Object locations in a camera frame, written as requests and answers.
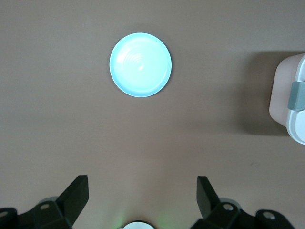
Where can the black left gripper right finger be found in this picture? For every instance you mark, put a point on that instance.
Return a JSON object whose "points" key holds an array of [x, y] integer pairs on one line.
{"points": [[212, 205]]}

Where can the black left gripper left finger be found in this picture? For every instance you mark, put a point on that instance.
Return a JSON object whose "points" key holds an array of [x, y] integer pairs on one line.
{"points": [[69, 202]]}

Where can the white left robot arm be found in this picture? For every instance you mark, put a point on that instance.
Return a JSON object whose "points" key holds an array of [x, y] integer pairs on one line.
{"points": [[139, 225]]}

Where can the white lidded storage box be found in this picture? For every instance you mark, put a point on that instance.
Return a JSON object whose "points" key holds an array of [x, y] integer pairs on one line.
{"points": [[281, 95]]}

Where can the brown table cover cloth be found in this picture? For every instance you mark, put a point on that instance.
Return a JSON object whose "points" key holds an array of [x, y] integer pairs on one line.
{"points": [[47, 119]]}

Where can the light blue round plate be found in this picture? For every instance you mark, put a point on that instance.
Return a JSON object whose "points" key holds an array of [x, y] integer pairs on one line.
{"points": [[140, 64]]}

